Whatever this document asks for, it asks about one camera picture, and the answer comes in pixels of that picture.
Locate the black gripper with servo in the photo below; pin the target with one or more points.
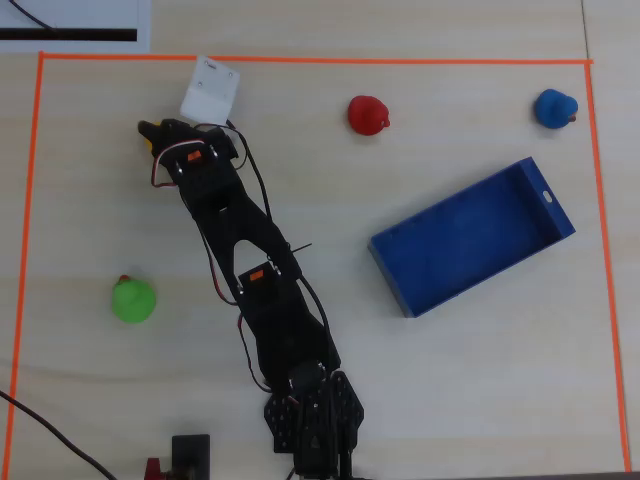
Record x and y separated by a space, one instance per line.
167 134

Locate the yellow rubber duck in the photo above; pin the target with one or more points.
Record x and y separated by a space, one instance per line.
148 144

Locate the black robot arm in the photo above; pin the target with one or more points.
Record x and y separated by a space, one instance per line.
270 300

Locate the green rubber duck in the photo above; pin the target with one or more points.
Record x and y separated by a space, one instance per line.
132 300

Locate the red rubber duck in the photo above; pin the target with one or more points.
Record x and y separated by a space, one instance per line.
367 116

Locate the blue rectangular box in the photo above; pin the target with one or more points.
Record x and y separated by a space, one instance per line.
465 245

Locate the blue rubber duck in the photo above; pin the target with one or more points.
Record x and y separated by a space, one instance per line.
554 109

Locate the orange tape border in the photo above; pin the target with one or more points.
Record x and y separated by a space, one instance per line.
300 59

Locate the black table clamp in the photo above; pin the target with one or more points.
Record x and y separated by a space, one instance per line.
191 455

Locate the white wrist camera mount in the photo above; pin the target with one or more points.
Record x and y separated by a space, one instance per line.
210 92

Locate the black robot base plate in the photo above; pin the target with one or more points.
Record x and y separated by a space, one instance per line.
320 415

